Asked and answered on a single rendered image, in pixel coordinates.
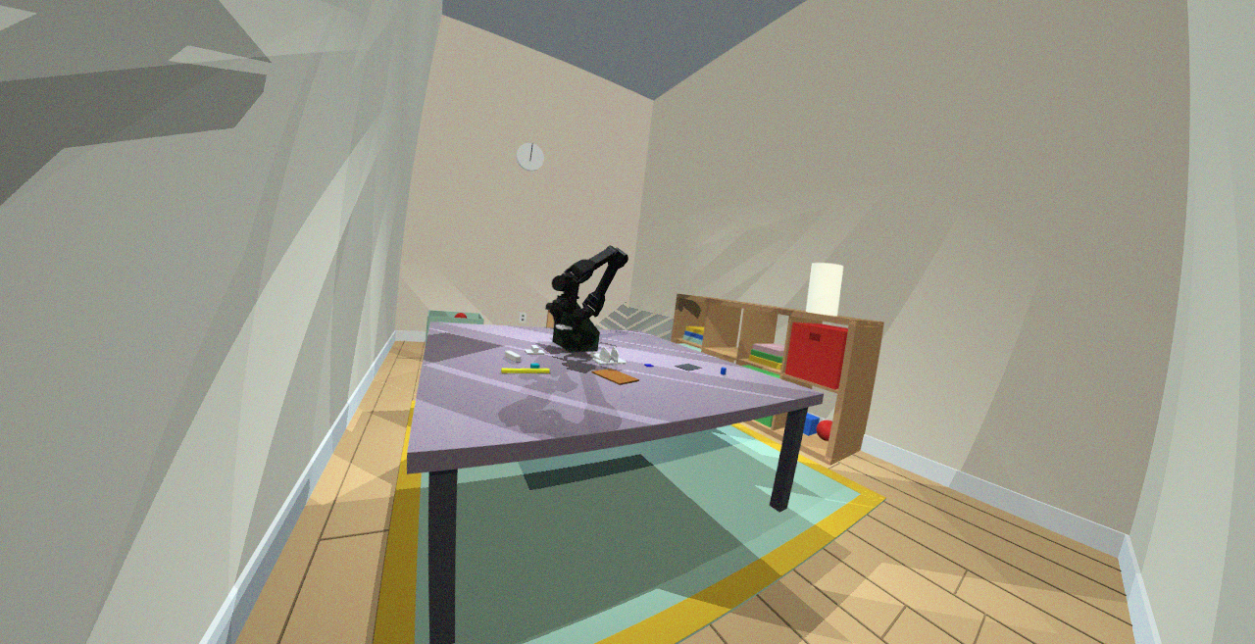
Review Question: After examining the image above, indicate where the orange flat rectangular plate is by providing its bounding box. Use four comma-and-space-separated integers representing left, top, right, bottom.
592, 369, 639, 385

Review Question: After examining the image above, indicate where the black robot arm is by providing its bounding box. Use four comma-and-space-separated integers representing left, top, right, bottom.
552, 245, 628, 318

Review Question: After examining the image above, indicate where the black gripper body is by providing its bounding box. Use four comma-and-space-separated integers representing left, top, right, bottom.
545, 292, 591, 318

